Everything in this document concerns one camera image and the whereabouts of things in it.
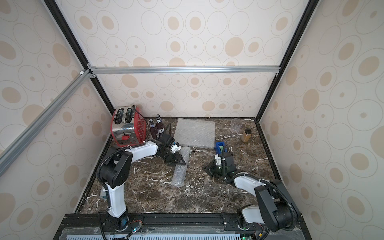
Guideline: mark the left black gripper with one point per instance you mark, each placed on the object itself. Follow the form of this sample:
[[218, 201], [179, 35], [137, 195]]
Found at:
[[177, 159]]

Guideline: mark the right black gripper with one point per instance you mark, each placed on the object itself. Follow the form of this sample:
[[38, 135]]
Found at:
[[217, 167]]

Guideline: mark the blue tape dispenser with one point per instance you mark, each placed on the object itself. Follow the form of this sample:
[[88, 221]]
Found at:
[[220, 147]]

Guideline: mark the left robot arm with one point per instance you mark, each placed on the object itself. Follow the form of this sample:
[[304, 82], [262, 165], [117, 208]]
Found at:
[[114, 169]]

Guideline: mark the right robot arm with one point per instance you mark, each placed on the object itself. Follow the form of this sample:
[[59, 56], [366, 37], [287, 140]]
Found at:
[[275, 207]]

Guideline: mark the stack of bubble wrap sheets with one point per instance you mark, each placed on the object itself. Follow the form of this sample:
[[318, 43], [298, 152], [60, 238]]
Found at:
[[195, 133]]

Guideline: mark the purple bottle rear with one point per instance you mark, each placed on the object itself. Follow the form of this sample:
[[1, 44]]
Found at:
[[160, 124]]

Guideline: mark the brown spice jar black lid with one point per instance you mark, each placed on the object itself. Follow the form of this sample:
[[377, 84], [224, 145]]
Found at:
[[246, 135]]

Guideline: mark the clear drinking glass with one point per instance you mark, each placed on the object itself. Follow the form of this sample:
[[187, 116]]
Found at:
[[236, 125]]

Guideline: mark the red and chrome toaster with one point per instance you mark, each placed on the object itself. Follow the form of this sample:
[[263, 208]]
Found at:
[[128, 127]]

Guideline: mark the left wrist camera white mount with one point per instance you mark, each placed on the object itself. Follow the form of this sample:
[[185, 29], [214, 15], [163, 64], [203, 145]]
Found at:
[[175, 148]]

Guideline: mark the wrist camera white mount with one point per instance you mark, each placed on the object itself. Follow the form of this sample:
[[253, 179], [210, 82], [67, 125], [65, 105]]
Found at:
[[218, 160], [175, 148]]

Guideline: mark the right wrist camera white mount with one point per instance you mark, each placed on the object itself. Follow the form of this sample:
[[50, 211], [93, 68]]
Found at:
[[218, 160]]

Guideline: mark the horizontal aluminium frame bar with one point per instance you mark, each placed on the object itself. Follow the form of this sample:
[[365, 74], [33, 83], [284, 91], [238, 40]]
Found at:
[[185, 70]]

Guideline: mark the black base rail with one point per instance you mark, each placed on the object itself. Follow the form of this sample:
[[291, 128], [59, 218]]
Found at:
[[224, 226]]

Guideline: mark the diagonal aluminium frame bar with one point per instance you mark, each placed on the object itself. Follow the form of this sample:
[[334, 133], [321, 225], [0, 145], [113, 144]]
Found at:
[[22, 141]]

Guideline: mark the black right frame post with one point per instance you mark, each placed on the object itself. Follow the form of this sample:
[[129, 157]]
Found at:
[[304, 21]]

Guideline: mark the black frame post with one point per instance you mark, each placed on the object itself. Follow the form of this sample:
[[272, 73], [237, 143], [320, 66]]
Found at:
[[78, 51], [304, 21]]

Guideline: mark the black left frame post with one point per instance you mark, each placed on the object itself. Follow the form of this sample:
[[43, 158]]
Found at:
[[78, 51]]

